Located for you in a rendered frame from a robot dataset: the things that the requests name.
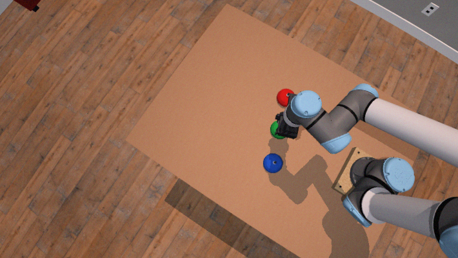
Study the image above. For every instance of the green bell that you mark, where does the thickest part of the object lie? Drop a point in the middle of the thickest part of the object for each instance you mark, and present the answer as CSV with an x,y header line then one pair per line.
x,y
273,128

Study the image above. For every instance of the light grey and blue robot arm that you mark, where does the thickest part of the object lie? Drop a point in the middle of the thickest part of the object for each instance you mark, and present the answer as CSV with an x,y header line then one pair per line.
x,y
375,197

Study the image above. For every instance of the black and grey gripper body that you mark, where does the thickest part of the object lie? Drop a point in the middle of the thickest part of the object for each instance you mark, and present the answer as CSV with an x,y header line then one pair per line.
x,y
282,127

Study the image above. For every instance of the blue dome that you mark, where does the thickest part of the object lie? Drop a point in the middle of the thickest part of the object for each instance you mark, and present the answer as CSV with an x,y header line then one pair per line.
x,y
272,163

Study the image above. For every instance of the red dome bell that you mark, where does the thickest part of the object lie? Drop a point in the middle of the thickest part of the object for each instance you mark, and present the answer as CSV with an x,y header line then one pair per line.
x,y
282,97

